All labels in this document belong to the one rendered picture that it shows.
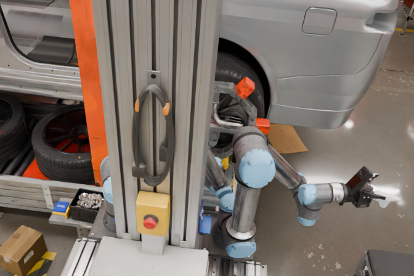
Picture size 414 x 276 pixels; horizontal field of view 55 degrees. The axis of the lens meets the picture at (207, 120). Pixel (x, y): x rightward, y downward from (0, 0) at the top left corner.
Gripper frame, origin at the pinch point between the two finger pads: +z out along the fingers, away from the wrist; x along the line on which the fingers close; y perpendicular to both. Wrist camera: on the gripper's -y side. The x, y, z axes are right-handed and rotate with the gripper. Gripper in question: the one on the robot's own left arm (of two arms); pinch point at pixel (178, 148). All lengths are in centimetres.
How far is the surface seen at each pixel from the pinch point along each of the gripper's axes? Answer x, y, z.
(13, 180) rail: -73, 44, 73
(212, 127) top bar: 15.0, -14.6, -10.5
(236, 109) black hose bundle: 29.8, -21.4, -12.0
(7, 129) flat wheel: -62, 33, 111
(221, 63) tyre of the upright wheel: 40, -35, 14
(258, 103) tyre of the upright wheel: 52, -15, -9
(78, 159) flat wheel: -36, 33, 57
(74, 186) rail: -45, 44, 47
